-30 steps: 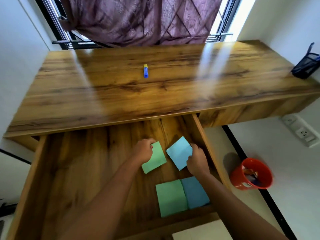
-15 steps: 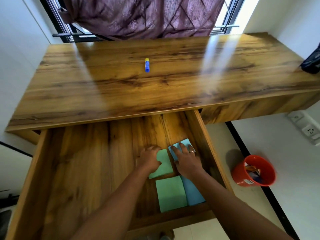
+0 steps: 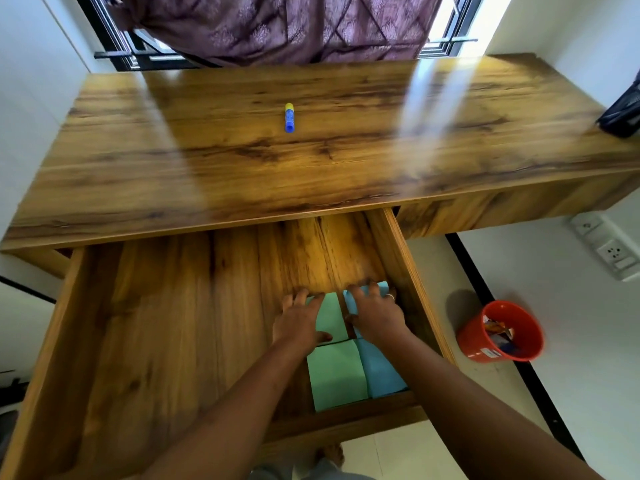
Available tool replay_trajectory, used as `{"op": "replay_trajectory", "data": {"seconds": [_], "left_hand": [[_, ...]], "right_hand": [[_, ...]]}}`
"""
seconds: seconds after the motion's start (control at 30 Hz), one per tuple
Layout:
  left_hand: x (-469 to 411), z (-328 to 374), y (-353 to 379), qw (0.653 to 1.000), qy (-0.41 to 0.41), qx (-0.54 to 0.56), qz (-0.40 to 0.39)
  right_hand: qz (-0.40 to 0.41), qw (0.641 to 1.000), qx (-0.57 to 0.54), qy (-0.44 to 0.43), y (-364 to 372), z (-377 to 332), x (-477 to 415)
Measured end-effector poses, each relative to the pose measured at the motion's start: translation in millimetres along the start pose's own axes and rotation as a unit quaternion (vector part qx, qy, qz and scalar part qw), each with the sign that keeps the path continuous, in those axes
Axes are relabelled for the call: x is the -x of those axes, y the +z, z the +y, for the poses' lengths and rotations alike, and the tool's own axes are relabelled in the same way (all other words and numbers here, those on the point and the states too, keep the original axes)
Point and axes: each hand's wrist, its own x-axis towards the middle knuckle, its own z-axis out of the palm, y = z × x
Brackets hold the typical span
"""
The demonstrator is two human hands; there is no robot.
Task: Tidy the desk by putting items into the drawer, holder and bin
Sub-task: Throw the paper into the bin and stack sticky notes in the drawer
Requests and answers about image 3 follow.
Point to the white wood grain wardrobe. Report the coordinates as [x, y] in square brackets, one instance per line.
[30, 94]

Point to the black baseboard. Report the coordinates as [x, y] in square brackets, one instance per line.
[545, 399]
[30, 290]

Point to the person's right foot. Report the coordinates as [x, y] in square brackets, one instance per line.
[332, 454]

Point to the person's right forearm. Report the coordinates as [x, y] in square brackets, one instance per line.
[475, 419]

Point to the person's right hand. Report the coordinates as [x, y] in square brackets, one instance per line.
[380, 317]

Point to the white wall socket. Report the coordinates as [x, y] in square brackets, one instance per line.
[615, 252]

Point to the person's left forearm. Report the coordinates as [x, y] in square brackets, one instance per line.
[235, 419]

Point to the person's left hand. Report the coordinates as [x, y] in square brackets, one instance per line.
[297, 322]

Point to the black mesh pen holder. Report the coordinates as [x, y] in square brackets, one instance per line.
[622, 114]

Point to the pile of wrappers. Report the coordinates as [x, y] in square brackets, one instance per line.
[500, 334]

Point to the blue glue stick yellow cap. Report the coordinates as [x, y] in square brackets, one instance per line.
[290, 119]

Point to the orange waste bin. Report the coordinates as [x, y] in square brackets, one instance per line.
[470, 339]

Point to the light blue sticky note pad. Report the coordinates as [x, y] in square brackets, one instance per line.
[382, 372]
[382, 288]

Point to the purple patterned curtain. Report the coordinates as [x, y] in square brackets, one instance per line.
[275, 24]

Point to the person's grey trousers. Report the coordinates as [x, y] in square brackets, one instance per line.
[300, 472]

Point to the black window frame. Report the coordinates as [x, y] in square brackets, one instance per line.
[115, 44]

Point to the wooden desk drawer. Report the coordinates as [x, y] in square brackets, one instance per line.
[150, 334]
[500, 207]

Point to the green sticky note pad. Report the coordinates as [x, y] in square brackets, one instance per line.
[337, 377]
[332, 319]

